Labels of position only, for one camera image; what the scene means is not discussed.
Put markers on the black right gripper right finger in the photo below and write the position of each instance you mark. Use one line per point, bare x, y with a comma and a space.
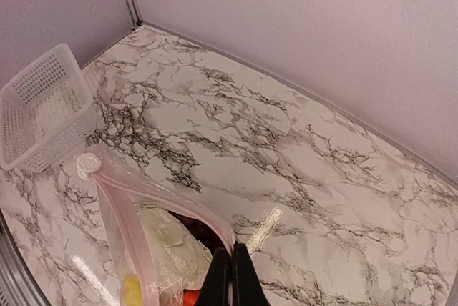
247, 290

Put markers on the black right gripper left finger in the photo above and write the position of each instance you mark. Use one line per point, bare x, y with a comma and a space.
215, 289

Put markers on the clear zip top bag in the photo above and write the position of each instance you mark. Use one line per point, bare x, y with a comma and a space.
120, 189

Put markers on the orange fake carrot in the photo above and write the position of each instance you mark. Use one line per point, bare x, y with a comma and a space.
190, 297

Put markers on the purple fake grapes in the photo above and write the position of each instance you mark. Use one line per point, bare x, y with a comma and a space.
201, 232

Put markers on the yellow fake lemon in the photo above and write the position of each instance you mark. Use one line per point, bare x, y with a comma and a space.
131, 291

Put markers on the white perforated plastic basket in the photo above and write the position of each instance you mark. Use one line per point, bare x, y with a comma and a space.
46, 110

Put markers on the aluminium front rail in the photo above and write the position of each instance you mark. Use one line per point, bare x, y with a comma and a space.
18, 286

